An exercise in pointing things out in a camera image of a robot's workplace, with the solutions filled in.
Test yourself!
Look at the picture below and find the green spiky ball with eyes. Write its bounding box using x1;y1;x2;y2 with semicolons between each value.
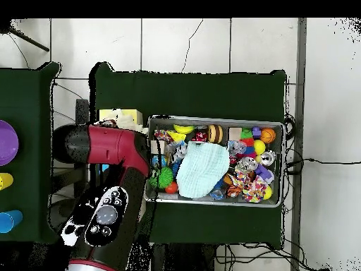
149;167;175;190

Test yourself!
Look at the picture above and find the mint green muslin cloth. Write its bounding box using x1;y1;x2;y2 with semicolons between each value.
176;141;231;200

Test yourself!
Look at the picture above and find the blue globe ball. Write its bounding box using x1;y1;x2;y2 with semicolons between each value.
152;155;169;169

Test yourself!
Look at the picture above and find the dark green side table cloth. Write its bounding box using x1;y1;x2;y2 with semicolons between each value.
0;61;63;245

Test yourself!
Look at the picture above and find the blue cup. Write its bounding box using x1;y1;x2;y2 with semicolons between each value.
0;210;24;234

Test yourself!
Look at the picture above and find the yellow cheese wedge toy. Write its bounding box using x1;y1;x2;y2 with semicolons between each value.
166;131;187;144

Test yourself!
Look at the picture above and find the red ball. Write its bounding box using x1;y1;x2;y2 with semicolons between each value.
165;181;179;195

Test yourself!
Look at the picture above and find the dark green tablecloth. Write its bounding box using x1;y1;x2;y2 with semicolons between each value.
89;61;288;249

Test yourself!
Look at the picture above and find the wooden box with three holes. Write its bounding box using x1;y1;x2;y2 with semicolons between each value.
98;109;147;176

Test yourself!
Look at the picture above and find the clear mesh bin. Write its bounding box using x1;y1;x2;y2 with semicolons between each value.
144;115;286;209

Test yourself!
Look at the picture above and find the purple plate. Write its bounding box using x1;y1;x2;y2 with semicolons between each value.
0;119;20;167

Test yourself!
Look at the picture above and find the plain wooden block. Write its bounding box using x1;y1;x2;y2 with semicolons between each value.
150;139;168;155

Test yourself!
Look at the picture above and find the black tripod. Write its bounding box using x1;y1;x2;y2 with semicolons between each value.
0;19;51;53

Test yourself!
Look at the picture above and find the cream muslin cloth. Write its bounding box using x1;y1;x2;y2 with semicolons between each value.
100;108;142;128

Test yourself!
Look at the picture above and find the yellow cup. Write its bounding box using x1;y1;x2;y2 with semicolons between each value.
0;172;15;191

